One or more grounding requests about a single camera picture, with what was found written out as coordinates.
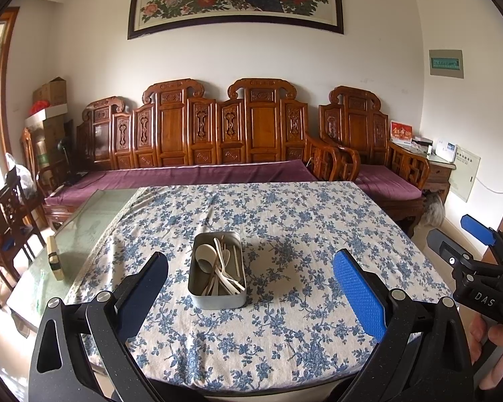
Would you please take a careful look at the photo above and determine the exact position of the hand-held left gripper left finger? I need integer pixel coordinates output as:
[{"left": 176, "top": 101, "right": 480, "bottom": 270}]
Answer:
[{"left": 27, "top": 252, "right": 169, "bottom": 402}]

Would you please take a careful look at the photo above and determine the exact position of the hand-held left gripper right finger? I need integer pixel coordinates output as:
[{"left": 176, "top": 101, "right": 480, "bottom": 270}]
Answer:
[{"left": 333, "top": 248, "right": 475, "bottom": 402}]

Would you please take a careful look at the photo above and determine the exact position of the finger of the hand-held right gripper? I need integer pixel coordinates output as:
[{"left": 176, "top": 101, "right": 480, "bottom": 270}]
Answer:
[
  {"left": 461, "top": 214, "right": 503, "bottom": 269},
  {"left": 427, "top": 228, "right": 476, "bottom": 279}
]

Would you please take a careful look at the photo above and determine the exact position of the rectangular metal tin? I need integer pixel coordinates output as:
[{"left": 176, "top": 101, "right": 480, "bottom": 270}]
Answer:
[{"left": 188, "top": 231, "right": 248, "bottom": 311}]

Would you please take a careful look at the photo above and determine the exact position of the wooden chopstick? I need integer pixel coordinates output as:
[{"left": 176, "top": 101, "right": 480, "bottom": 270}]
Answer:
[{"left": 214, "top": 238, "right": 225, "bottom": 279}]

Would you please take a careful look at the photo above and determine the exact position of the translucent plastic bag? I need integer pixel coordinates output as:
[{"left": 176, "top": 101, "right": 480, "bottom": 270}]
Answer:
[{"left": 419, "top": 193, "right": 445, "bottom": 229}]

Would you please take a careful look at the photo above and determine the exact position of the wooden side table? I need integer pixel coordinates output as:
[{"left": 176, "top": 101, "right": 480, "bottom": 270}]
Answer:
[{"left": 419, "top": 142, "right": 457, "bottom": 202}]

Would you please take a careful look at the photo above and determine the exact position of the white desktop device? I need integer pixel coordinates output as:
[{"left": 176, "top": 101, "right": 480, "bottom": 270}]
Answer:
[{"left": 434, "top": 139, "right": 458, "bottom": 162}]

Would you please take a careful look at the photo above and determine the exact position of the purple armchair cushion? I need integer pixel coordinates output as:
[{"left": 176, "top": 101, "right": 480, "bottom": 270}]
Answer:
[{"left": 354, "top": 165, "right": 424, "bottom": 202}]

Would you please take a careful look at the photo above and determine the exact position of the blue floral tablecloth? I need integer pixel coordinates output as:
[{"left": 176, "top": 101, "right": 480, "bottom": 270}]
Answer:
[{"left": 65, "top": 181, "right": 455, "bottom": 394}]

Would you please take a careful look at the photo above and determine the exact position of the cream block with black band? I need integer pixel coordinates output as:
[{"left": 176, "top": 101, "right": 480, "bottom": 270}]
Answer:
[{"left": 46, "top": 236, "right": 65, "bottom": 281}]

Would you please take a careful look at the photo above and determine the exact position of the red display card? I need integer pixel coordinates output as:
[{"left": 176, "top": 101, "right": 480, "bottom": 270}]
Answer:
[{"left": 390, "top": 121, "right": 413, "bottom": 145}]

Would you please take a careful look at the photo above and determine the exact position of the purple sofa cushion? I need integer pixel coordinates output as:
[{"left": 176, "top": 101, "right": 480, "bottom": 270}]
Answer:
[{"left": 44, "top": 160, "right": 319, "bottom": 208}]

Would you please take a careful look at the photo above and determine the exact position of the carved wooden armchair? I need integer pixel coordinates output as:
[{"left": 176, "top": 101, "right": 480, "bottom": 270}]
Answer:
[{"left": 319, "top": 86, "right": 432, "bottom": 235}]

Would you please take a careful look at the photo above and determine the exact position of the carved wooden dining chair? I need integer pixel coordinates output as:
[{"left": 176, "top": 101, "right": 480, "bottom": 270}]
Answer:
[{"left": 0, "top": 167, "right": 47, "bottom": 298}]

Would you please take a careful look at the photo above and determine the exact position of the carved wooden sofa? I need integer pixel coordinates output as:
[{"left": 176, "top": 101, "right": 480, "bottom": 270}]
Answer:
[{"left": 75, "top": 77, "right": 361, "bottom": 185}]

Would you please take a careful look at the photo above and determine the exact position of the black desk lamp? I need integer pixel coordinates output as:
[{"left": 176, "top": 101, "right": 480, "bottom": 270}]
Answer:
[{"left": 56, "top": 138, "right": 89, "bottom": 185}]

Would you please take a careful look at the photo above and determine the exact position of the clear plastic bag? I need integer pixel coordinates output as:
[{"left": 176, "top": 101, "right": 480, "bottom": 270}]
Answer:
[{"left": 4, "top": 153, "right": 38, "bottom": 195}]

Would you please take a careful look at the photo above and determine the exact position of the tall brown carton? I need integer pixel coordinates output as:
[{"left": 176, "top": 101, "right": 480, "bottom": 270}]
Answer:
[{"left": 34, "top": 119, "right": 74, "bottom": 177}]

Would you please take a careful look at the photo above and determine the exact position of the slim wooden chair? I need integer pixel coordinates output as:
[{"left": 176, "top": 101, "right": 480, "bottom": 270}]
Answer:
[{"left": 20, "top": 128, "right": 51, "bottom": 193}]

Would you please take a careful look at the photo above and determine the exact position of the white flat box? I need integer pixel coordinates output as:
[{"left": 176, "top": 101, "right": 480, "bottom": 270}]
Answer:
[{"left": 24, "top": 106, "right": 70, "bottom": 128}]

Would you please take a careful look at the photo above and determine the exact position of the brown cardboard box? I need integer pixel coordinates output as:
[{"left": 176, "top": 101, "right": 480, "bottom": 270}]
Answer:
[{"left": 33, "top": 76, "right": 68, "bottom": 107}]

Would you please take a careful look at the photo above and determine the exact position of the white cable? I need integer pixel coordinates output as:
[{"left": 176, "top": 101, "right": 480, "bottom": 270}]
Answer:
[{"left": 473, "top": 176, "right": 503, "bottom": 195}]

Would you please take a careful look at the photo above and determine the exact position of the white wall panel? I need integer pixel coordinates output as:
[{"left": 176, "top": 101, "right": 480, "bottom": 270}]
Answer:
[{"left": 448, "top": 146, "right": 482, "bottom": 203}]

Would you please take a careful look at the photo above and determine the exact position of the grey wall box with green window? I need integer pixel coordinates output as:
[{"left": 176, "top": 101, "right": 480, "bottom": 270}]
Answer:
[{"left": 428, "top": 49, "right": 464, "bottom": 79}]

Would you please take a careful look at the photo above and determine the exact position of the wooden door frame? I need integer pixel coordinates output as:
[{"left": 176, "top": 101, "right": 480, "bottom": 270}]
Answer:
[{"left": 0, "top": 6, "right": 21, "bottom": 172}]

